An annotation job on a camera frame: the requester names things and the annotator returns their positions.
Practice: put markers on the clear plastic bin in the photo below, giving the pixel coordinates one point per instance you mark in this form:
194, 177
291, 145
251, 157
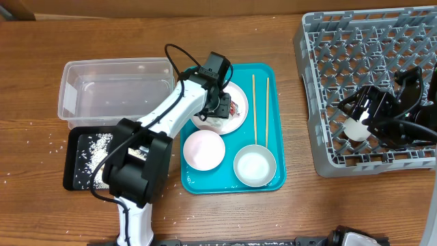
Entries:
101, 92

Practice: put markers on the black tray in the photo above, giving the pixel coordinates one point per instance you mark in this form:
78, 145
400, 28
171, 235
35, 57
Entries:
70, 180

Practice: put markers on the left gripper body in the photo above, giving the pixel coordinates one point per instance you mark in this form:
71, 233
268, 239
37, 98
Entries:
223, 106

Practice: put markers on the wooden chopstick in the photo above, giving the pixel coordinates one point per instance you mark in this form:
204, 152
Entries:
254, 109
267, 110

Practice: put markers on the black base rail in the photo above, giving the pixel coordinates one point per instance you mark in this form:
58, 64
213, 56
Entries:
340, 236

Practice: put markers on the red snack wrapper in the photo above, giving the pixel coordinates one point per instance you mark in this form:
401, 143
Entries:
233, 109

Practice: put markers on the white paper cup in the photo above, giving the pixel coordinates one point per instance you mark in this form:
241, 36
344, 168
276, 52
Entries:
356, 130

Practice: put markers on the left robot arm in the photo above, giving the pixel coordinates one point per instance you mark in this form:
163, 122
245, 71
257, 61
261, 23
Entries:
137, 164

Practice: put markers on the grey bowl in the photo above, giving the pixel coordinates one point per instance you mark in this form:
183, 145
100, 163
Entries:
255, 165

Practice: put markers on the grey dishwasher rack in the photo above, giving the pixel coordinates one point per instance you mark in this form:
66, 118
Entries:
337, 54

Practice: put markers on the white tissue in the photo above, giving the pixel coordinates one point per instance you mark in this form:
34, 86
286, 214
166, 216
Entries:
216, 123

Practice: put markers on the small pink bowl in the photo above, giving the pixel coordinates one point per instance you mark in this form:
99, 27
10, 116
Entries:
204, 150

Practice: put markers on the pile of rice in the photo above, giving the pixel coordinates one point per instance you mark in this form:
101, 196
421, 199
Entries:
92, 148

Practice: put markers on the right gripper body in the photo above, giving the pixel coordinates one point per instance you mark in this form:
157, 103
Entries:
386, 108

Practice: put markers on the large white plate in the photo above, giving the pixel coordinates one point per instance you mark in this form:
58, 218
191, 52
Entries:
233, 122

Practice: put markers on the teal plastic tray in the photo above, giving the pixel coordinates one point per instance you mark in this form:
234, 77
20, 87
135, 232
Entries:
222, 179

